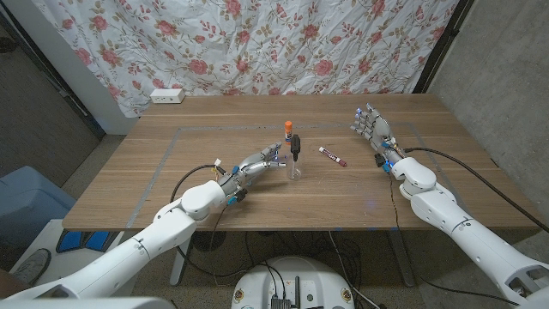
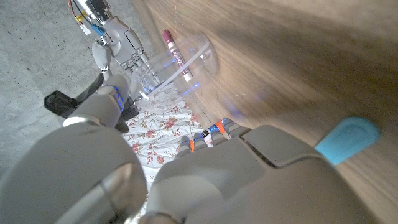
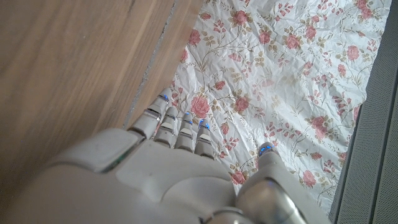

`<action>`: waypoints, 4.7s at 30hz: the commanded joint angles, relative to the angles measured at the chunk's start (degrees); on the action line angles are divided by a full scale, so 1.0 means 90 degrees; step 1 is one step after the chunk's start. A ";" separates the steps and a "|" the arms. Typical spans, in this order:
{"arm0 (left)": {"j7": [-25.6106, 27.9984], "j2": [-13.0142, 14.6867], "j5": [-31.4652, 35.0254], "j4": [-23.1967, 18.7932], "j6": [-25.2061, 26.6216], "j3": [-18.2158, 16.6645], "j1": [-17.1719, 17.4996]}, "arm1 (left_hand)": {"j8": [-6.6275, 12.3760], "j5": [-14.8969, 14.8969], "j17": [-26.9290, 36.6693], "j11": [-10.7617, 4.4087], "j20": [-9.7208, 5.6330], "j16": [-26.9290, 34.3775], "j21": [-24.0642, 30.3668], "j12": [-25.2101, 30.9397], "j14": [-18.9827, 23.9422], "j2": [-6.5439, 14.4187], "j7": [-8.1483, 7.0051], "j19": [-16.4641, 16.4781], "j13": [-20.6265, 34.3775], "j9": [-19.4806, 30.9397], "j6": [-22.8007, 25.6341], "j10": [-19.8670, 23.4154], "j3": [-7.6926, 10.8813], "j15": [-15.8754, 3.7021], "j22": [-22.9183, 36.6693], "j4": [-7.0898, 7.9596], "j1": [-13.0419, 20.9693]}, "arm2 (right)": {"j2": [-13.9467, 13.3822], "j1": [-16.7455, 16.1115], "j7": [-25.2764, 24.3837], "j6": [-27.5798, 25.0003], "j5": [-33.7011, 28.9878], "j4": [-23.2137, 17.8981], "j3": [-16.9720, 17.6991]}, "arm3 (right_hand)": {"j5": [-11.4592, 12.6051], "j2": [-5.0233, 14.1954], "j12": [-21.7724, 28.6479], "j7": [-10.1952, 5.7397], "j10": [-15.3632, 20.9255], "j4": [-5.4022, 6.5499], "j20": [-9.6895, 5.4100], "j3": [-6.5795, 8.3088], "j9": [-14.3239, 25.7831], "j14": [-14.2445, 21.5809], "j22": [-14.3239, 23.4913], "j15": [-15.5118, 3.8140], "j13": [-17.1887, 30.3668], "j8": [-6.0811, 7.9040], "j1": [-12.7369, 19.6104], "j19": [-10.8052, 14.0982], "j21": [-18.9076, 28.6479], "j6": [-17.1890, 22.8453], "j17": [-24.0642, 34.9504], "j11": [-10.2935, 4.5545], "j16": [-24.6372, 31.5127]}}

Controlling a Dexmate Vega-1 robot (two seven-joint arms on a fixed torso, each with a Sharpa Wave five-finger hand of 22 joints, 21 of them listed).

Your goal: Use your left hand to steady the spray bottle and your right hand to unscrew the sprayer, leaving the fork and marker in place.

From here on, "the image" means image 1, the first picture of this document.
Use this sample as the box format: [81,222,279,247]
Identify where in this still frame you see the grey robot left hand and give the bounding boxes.
[216,142,287,203]

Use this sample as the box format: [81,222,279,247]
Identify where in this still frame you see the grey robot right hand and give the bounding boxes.
[350,102,407,173]

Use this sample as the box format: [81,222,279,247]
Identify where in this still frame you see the maroon dry-erase marker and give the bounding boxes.
[317,146,348,168]

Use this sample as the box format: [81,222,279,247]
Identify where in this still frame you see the black round floor object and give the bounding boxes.
[191,230,227,252]

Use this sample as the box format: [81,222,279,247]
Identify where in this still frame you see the black backdrop pole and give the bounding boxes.
[413,0,475,94]

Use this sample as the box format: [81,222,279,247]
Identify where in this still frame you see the white power strip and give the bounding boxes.
[149,88,186,105]

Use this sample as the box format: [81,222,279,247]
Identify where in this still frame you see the white table leg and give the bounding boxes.
[169,238,192,287]

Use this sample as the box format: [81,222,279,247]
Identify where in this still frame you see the floral fabric backdrop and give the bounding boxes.
[32,0,460,118]

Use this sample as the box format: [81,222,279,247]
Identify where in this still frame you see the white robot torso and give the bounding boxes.
[231,256,356,309]

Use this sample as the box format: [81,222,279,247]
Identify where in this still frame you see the grey table leg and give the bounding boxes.
[388,229,416,288]

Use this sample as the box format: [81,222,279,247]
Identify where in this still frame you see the white floor board blue pads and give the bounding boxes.
[9,218,130,284]

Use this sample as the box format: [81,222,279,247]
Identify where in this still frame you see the blue plastic bin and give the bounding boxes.
[0,166,77,249]

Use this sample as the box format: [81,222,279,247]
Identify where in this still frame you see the grey shoe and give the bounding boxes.
[11,247,52,285]

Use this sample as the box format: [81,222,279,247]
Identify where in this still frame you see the person's brown leg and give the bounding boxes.
[0,270,25,297]

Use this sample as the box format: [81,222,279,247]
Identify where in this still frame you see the thin black left wrist cable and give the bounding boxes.
[209,203,231,235]

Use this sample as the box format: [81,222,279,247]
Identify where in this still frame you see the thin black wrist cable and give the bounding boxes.
[209,203,231,235]
[388,171,403,235]

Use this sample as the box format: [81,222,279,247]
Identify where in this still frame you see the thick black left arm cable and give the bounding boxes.
[170,164,224,203]

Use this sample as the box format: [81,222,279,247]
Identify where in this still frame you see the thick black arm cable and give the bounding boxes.
[170,164,224,203]
[404,147,549,234]

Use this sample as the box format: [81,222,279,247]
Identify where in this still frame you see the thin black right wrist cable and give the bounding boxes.
[388,171,403,235]

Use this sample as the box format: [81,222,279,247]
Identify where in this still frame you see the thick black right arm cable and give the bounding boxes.
[404,147,549,234]

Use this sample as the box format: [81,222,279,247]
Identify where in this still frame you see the black door frame strip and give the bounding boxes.
[0,10,106,141]

